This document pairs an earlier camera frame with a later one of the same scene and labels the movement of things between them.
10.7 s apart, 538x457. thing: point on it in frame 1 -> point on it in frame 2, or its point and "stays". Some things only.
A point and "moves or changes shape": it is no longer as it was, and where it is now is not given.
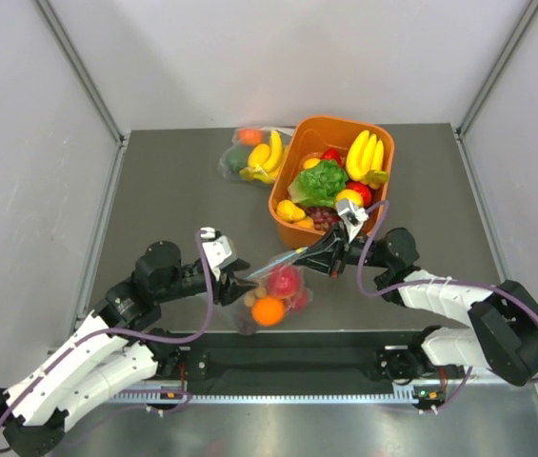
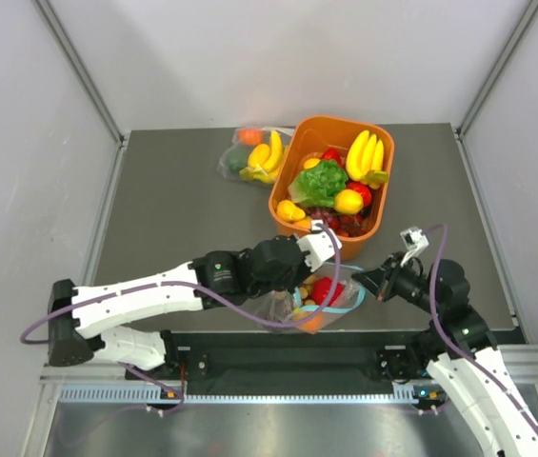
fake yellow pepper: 288,211 stays
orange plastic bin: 308,138 stays
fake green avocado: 237,159 stays
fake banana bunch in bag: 265,162 stays
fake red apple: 285,280 moves or changes shape
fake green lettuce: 318,185 stays
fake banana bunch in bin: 365,160 stays
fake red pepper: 364,191 stays
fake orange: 269,312 -> 312,326
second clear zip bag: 255,154 stays
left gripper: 233,288 -> 305,269
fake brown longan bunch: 259,291 moves or changes shape
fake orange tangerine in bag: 250,136 stays
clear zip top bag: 279,290 moves or changes shape
